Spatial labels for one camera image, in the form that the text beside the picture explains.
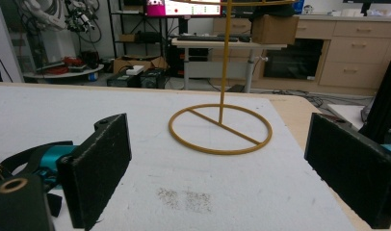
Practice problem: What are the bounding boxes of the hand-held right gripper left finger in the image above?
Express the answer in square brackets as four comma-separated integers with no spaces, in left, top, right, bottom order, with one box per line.
[57,113,133,231]

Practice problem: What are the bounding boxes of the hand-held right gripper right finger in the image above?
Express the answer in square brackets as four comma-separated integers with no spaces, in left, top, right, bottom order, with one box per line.
[303,112,391,230]

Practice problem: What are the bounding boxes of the black metal stand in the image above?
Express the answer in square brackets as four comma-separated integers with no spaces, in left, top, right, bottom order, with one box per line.
[358,40,391,145]

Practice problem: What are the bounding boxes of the white foam mat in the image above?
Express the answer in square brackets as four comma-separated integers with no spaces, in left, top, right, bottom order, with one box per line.
[0,84,356,231]

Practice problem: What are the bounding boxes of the round white table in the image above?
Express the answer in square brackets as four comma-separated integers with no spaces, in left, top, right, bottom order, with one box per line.
[22,64,105,80]

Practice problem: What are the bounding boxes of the black computer case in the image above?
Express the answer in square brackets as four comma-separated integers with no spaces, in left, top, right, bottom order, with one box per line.
[106,68,168,90]

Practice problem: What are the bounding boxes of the small white box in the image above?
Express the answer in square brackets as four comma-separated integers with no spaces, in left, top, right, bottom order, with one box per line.
[125,64,145,77]

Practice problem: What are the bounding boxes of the wooden drawer cabinet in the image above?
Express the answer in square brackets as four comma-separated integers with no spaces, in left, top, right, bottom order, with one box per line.
[212,13,391,96]

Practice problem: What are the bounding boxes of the open cardboard box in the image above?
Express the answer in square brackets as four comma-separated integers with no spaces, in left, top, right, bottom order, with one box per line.
[113,55,169,75]

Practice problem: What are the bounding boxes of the black metal shelf rack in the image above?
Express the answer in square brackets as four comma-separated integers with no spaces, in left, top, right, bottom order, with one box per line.
[107,0,189,60]

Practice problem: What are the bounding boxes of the brown cardboard box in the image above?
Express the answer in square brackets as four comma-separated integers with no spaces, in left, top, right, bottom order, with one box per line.
[251,13,300,45]

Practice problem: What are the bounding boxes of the black keyboard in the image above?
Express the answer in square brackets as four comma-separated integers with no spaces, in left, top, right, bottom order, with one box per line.
[176,34,240,43]

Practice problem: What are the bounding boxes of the white standing desk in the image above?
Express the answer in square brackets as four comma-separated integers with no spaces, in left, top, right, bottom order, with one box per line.
[170,38,288,94]

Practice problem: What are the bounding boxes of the monitor with pink screen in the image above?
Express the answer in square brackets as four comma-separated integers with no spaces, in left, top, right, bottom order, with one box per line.
[144,0,222,18]

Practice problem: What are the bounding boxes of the black floor cables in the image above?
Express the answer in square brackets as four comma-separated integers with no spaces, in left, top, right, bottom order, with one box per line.
[254,88,373,108]

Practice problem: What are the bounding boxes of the yellow wire hanging stand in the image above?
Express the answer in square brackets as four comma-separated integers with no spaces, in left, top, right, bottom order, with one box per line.
[168,0,298,156]

